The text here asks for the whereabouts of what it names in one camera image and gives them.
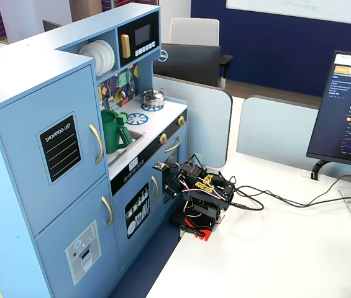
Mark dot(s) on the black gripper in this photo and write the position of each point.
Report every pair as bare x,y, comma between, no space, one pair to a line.
169,185

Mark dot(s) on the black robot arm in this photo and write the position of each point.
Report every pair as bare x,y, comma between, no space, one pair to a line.
200,201

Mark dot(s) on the green ribbed recipient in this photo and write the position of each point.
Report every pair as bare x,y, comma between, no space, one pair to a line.
110,136

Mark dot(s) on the steel pot with lid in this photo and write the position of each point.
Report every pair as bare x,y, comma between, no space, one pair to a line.
153,98

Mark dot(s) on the black dishwasher sticker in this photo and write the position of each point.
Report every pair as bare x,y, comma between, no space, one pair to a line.
138,214

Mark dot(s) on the black stove control panel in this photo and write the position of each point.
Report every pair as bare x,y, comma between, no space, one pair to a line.
150,152

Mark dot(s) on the white digital clock display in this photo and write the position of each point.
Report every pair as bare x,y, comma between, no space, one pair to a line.
134,164

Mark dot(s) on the red table clamp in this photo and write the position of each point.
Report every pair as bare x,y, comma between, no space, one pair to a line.
203,233

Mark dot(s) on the gold stove knob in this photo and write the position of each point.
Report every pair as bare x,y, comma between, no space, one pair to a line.
163,138
181,120

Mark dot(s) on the blue oven door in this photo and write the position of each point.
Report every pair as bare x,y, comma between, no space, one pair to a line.
183,139

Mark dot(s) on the grey toy sink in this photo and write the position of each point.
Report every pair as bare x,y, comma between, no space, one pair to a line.
137,138

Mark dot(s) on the blue dishwasher door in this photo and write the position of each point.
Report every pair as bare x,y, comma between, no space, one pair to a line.
120,248

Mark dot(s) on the pale desk divider panel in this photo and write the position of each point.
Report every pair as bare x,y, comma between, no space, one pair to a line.
271,130
206,124

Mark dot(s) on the grey water dispenser sticker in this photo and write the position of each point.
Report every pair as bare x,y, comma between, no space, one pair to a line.
83,254

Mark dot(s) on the steel slotted spatula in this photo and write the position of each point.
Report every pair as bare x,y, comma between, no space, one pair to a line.
111,102

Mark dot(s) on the steel ladle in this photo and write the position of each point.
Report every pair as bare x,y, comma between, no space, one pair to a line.
123,93

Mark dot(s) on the steel spoon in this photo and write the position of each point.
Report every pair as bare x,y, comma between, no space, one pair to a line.
130,87

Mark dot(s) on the black shopping list board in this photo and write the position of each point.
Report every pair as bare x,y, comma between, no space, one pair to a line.
60,149

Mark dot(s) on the colourful tile backsplash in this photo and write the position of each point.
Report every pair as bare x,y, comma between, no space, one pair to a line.
119,82

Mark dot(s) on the blue freezer door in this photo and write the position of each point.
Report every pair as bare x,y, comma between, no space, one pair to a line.
57,248

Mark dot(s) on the black Dell monitor back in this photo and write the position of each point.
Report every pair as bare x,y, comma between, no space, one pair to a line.
187,62

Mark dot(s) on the white toy plate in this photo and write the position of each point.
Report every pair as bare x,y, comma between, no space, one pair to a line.
107,57
91,59

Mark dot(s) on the blue fridge door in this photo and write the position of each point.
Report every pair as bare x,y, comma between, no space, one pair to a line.
16,155

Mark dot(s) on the white office chair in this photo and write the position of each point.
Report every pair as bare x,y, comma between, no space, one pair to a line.
194,31

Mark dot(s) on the black toy microwave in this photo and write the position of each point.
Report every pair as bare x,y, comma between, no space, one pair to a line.
154,19

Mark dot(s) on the lit computer monitor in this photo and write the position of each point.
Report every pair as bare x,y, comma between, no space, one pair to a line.
333,124

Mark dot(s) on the blue toy kitchen unit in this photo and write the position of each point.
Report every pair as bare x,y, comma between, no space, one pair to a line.
23,62

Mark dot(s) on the small camera circuit board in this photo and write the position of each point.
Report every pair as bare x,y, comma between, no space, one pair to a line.
159,166

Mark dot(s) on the white wall whiteboard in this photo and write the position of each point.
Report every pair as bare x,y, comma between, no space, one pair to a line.
287,7

